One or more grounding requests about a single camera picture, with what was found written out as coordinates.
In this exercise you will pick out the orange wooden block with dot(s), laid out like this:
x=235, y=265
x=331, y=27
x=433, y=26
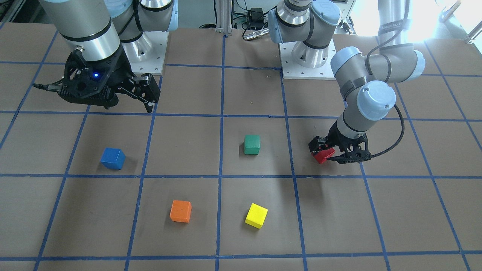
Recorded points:
x=181, y=211

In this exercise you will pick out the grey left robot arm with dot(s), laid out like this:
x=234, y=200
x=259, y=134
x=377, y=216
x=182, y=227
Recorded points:
x=364, y=80

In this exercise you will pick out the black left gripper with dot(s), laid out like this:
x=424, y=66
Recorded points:
x=333, y=137

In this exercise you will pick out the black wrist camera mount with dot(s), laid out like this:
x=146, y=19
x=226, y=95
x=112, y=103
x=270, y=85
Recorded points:
x=90, y=82
x=356, y=153

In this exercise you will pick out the silver metal connector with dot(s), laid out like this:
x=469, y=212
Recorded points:
x=256, y=34

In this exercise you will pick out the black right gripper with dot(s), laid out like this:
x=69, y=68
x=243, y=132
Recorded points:
x=121, y=68

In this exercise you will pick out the green wooden block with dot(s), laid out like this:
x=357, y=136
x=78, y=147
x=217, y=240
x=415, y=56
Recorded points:
x=252, y=144

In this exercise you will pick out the yellow wooden block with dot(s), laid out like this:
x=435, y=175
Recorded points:
x=256, y=216

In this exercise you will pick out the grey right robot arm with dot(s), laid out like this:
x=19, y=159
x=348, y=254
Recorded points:
x=106, y=36

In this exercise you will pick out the red wooden block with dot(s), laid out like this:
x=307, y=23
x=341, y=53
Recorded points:
x=323, y=155

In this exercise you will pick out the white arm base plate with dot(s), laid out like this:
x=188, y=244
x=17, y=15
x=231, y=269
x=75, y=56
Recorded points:
x=147, y=53
x=302, y=62

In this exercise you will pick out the blue wooden block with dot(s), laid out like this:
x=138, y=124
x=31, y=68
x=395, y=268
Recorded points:
x=113, y=158

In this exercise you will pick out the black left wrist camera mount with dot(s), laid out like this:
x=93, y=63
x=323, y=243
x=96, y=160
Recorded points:
x=356, y=153

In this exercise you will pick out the black power adapter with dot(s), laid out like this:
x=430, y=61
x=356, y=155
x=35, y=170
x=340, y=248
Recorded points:
x=255, y=15

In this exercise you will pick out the aluminium frame post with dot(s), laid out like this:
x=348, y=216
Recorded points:
x=223, y=13

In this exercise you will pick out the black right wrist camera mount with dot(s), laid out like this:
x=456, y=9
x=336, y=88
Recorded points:
x=90, y=82

